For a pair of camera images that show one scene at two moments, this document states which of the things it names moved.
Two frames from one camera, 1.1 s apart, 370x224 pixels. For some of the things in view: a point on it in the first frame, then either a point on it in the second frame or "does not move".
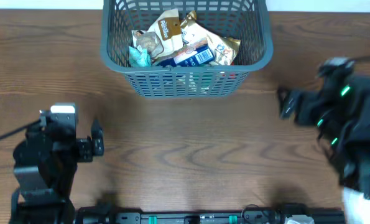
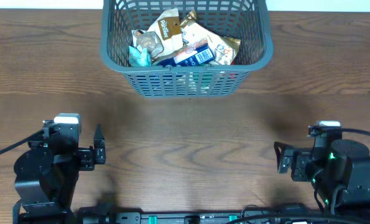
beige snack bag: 167,27 does not move
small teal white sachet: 139,57 does not move
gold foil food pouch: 221,48 does not move
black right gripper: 304,105 -> 300,157
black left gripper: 96,147 -> 94,156
